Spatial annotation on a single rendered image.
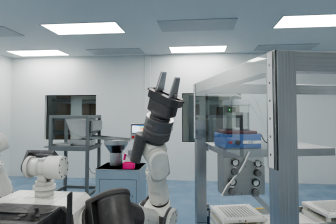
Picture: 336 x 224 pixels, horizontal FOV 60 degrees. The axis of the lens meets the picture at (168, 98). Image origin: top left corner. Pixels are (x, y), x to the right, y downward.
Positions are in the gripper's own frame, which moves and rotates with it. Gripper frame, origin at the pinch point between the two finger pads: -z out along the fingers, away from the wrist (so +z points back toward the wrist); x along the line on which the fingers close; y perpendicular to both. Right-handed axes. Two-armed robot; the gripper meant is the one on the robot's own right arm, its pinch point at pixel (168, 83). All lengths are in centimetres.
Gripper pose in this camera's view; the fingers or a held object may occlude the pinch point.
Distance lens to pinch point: 87.4
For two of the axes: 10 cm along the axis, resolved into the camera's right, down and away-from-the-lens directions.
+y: 6.2, -0.9, 7.8
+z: -2.3, 9.3, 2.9
